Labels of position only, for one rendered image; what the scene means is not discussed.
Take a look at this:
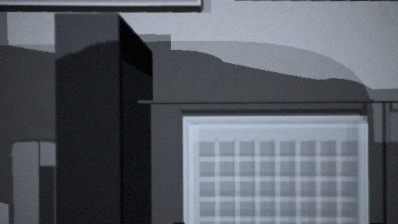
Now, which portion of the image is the clear multi-well plate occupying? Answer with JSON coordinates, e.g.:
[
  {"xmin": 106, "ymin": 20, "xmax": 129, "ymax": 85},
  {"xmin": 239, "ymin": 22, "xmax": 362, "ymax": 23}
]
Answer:
[{"xmin": 183, "ymin": 115, "xmax": 369, "ymax": 224}]

